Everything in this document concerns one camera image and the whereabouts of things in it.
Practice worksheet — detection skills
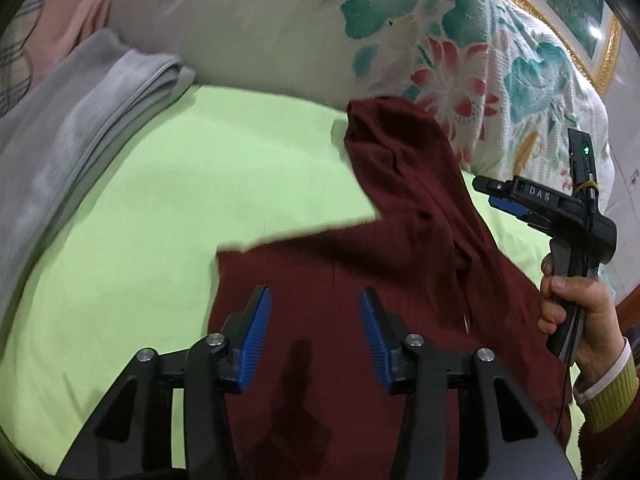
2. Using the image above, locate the dark red knit hooded sweater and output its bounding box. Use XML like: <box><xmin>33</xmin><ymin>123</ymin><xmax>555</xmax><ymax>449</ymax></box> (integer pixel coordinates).
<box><xmin>209</xmin><ymin>96</ymin><xmax>570</xmax><ymax>479</ymax></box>

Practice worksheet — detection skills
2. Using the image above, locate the person's right hand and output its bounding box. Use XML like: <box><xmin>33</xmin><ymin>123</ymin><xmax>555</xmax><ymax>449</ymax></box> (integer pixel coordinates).
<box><xmin>537</xmin><ymin>255</ymin><xmax>626</xmax><ymax>389</ymax></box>

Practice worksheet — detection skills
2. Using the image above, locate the yellow-green knit sleeve cuff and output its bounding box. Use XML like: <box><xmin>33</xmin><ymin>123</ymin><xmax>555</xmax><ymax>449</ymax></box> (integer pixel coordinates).
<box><xmin>573</xmin><ymin>337</ymin><xmax>639</xmax><ymax>434</ymax></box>

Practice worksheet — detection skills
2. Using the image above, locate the red fuzzy garment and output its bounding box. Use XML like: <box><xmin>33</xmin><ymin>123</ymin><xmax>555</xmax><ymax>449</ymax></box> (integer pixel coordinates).
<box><xmin>578</xmin><ymin>414</ymin><xmax>639</xmax><ymax>480</ymax></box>

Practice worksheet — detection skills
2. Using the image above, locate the white floral quilt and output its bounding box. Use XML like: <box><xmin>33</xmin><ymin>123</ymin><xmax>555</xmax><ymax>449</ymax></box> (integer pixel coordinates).
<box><xmin>108</xmin><ymin>0</ymin><xmax>615</xmax><ymax>203</ymax></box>

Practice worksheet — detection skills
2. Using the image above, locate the gold framed landscape painting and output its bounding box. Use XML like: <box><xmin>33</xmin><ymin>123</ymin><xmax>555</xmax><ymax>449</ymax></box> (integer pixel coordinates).
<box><xmin>511</xmin><ymin>0</ymin><xmax>622</xmax><ymax>96</ymax></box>

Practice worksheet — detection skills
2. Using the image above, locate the light green bed sheet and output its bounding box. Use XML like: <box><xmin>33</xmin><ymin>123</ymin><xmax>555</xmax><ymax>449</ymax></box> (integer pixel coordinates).
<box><xmin>1</xmin><ymin>87</ymin><xmax>548</xmax><ymax>471</ymax></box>

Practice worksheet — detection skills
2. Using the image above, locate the folded grey cloth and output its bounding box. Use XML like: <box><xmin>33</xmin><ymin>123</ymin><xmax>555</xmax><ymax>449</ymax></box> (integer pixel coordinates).
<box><xmin>1</xmin><ymin>29</ymin><xmax>195</xmax><ymax>330</ymax></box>

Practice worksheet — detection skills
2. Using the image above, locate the pink heart pattern pillow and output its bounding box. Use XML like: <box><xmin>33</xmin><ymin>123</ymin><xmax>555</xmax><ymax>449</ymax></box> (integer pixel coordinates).
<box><xmin>1</xmin><ymin>0</ymin><xmax>111</xmax><ymax>114</ymax></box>

